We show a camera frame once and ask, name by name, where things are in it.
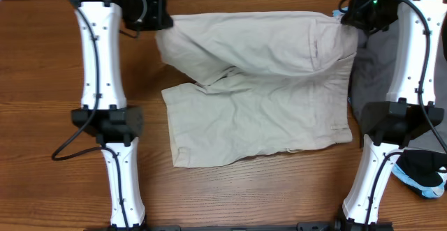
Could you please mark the light blue garment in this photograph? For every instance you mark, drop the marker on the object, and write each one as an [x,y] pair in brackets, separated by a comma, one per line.
[371,76]

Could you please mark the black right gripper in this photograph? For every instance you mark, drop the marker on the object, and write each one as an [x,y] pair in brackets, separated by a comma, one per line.
[356,18]

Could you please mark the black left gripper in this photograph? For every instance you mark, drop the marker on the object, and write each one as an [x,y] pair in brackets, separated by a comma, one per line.
[159,15]

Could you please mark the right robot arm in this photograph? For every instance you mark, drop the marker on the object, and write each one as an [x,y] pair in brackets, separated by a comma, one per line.
[407,111]

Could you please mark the grey garment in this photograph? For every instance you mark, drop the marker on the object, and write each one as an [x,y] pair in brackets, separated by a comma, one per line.
[372,74]

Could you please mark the beige shorts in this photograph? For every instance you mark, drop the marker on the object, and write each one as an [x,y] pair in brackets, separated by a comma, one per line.
[261,83]

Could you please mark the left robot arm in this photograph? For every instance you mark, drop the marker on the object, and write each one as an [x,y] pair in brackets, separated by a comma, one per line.
[104,112]

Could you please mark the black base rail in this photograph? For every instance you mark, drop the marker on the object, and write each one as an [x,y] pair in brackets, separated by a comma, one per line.
[237,228]

